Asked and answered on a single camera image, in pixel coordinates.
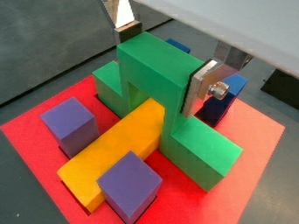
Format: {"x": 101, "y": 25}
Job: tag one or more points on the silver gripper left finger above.
{"x": 121, "y": 19}

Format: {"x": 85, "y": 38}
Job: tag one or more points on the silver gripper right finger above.
{"x": 205, "y": 79}

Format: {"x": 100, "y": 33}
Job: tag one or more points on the green bridge-shaped block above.
{"x": 152, "y": 71}

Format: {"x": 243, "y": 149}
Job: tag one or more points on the blue block right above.
{"x": 213, "y": 108}

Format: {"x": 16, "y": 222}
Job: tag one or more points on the blue block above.
{"x": 213, "y": 108}
{"x": 177, "y": 45}

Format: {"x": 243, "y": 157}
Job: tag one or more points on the blue block left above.
{"x": 177, "y": 45}

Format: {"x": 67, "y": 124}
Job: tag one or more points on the yellow long block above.
{"x": 136, "y": 133}

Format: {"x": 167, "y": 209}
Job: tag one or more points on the purple block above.
{"x": 129, "y": 185}
{"x": 72, "y": 125}

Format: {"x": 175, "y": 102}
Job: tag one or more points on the black angle bracket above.
{"x": 281, "y": 86}

